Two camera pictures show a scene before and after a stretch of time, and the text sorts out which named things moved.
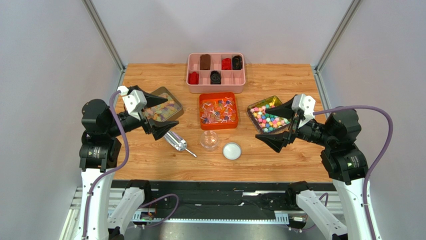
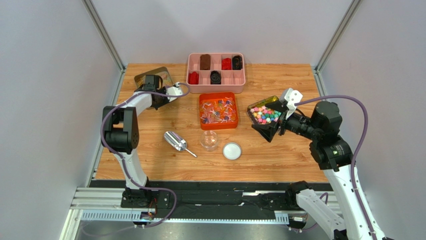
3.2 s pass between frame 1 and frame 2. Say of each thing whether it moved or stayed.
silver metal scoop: stayed
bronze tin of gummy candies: moved
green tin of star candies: stayed
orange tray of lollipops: stayed
